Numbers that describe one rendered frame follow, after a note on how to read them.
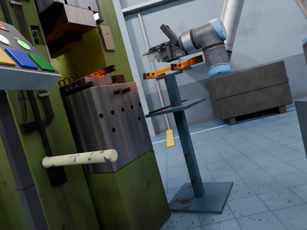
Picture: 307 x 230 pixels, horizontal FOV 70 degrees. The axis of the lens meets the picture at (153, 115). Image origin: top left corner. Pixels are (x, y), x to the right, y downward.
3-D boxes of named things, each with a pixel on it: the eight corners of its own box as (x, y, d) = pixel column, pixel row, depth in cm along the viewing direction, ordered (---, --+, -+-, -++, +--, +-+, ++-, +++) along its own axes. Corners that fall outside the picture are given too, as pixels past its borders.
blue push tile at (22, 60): (39, 67, 74) (23, 51, 73) (23, 65, 66) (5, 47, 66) (35, 71, 74) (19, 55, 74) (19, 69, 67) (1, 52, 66)
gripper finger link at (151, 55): (142, 65, 103) (160, 59, 100) (139, 52, 103) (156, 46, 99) (145, 65, 106) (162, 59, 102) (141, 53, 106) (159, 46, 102)
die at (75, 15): (97, 27, 129) (92, 10, 129) (68, 22, 113) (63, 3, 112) (56, 50, 153) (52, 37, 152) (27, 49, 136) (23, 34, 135)
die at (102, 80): (113, 86, 132) (109, 71, 131) (87, 89, 115) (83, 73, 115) (71, 100, 155) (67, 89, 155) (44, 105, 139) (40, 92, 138)
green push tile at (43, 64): (56, 70, 83) (42, 56, 83) (43, 68, 76) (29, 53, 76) (53, 73, 84) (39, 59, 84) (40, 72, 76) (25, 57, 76)
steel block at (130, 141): (153, 148, 144) (135, 81, 141) (114, 172, 112) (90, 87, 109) (96, 154, 175) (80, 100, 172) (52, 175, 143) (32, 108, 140)
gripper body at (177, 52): (160, 63, 100) (184, 54, 93) (155, 44, 99) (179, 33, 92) (168, 63, 106) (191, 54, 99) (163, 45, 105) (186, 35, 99)
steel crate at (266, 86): (215, 119, 474) (205, 81, 468) (275, 106, 449) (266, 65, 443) (220, 128, 377) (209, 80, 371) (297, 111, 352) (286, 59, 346)
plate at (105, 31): (115, 49, 158) (109, 26, 157) (107, 49, 151) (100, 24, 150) (113, 50, 159) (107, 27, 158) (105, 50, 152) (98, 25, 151)
